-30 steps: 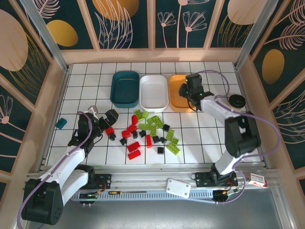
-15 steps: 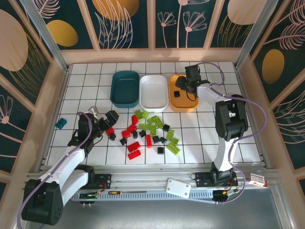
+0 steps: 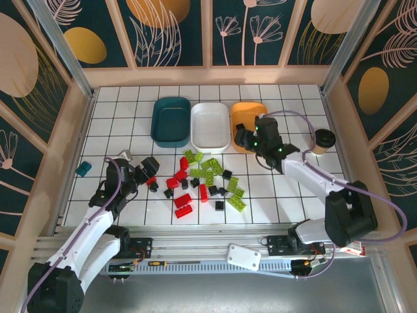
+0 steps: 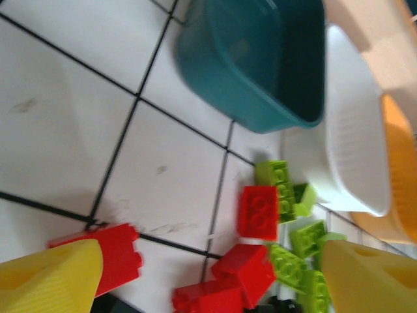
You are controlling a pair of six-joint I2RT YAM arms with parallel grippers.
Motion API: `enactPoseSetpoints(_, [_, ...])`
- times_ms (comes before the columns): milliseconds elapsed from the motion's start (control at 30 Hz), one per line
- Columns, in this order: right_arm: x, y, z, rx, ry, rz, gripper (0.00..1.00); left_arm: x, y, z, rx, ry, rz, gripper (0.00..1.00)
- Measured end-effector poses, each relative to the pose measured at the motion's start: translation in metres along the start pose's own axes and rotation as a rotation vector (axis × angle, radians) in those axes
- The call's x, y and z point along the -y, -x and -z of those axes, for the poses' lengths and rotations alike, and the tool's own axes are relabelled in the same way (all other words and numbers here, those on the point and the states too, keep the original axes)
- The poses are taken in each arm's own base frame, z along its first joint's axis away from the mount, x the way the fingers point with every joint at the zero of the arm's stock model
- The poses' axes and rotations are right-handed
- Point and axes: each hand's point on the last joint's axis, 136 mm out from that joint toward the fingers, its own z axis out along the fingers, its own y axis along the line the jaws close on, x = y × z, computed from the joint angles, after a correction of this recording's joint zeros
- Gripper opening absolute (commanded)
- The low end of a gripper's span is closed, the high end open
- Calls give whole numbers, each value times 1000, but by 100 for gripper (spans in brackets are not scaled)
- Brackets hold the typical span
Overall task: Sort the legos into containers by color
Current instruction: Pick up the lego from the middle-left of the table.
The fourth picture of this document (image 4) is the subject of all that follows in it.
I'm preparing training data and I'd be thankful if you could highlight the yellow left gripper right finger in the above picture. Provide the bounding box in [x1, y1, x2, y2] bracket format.
[321, 240, 417, 313]

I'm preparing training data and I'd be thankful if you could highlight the black lego brick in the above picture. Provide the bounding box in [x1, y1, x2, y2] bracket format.
[92, 292, 145, 313]
[256, 294, 308, 313]

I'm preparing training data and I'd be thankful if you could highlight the white plastic bin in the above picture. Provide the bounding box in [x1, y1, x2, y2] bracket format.
[306, 0, 417, 218]

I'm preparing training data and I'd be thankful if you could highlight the orange plastic bin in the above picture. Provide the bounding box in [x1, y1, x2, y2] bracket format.
[350, 93, 417, 245]

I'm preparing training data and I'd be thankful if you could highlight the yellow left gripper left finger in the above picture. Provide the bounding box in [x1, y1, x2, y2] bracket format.
[0, 239, 104, 313]

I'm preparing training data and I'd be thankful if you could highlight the teal plastic bin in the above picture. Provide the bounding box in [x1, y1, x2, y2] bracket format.
[174, 0, 326, 134]

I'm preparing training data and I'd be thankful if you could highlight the long red lego brick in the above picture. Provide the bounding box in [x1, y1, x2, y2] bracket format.
[48, 222, 144, 298]

